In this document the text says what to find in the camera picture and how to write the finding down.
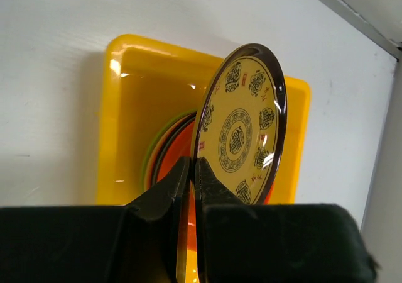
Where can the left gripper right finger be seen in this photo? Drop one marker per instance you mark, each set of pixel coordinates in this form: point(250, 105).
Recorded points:
point(316, 243)

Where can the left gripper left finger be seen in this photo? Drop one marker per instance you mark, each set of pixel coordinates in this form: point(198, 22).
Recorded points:
point(142, 241)

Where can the green plate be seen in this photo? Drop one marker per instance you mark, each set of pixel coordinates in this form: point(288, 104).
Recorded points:
point(172, 122)

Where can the yellow patterned plate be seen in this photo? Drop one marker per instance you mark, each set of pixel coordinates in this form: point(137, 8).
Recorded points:
point(239, 130)

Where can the yellow plastic bin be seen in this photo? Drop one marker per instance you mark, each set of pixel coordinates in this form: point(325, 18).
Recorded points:
point(147, 83)

